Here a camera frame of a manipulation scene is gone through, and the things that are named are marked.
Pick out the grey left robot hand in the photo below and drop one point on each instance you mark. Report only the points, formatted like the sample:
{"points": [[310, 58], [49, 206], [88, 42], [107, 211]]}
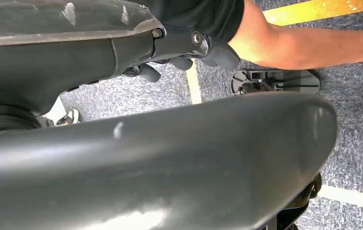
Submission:
{"points": [[57, 60]]}

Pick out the person's shoe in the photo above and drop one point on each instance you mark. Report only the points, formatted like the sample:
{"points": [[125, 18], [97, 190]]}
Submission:
{"points": [[70, 118]]}

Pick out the person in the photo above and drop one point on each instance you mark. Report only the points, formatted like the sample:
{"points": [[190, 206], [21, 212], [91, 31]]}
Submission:
{"points": [[200, 16]]}

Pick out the white panel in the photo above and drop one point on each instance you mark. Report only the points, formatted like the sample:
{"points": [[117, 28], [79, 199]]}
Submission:
{"points": [[56, 111]]}

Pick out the yellow floor tape strip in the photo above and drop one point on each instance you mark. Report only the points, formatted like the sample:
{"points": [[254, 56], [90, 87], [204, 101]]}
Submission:
{"points": [[194, 84], [314, 9], [352, 196]]}

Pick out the black robot joint mechanism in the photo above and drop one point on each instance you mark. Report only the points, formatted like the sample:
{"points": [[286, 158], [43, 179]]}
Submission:
{"points": [[299, 203]]}

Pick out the black metal base plate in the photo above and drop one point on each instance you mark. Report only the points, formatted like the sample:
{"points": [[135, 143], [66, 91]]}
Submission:
{"points": [[295, 81]]}

